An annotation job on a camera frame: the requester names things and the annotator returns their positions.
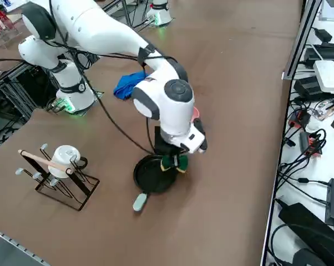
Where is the aluminium frame post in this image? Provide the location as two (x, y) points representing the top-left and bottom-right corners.
(282, 0), (323, 81)

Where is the blue cloth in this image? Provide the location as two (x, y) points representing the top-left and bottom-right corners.
(113, 70), (150, 100)

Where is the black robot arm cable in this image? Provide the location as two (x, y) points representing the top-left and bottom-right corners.
(49, 0), (179, 156)

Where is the long black device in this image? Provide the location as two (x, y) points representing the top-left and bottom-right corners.
(304, 43), (334, 67)

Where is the white power box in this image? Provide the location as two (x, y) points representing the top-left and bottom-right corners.
(313, 60), (334, 94)

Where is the small black power adapter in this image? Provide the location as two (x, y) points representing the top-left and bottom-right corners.
(313, 27), (333, 43)

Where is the clear rack with red items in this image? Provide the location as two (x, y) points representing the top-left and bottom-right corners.
(0, 5), (24, 48)

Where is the black pan with mint handle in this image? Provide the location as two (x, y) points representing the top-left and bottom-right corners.
(132, 154), (179, 213)

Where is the slim black adapter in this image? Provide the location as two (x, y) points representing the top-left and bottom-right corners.
(298, 131), (311, 154)

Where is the large black case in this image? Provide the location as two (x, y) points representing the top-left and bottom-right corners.
(277, 203), (334, 266)

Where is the aluminium table rail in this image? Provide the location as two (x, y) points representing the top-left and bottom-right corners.
(0, 223), (50, 266)

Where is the orange and black connector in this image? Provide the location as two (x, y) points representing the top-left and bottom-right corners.
(305, 135), (323, 158)

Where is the packet of sticks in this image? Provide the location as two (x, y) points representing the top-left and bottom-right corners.
(315, 97), (334, 122)

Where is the green and yellow sponge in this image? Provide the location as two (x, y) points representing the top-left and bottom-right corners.
(160, 155), (189, 174)

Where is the red and black connector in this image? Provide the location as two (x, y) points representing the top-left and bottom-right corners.
(288, 109), (311, 129)

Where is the black computer case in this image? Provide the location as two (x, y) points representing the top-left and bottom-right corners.
(16, 65), (60, 109)

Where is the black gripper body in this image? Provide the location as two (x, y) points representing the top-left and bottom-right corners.
(154, 126), (186, 157)

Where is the white mug with black handle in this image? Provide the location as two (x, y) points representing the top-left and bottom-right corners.
(47, 145), (89, 179)

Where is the black wire mug rack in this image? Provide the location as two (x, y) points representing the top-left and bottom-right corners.
(17, 143), (100, 212)

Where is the black cable with inline block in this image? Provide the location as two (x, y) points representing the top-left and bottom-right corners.
(277, 163), (332, 206)

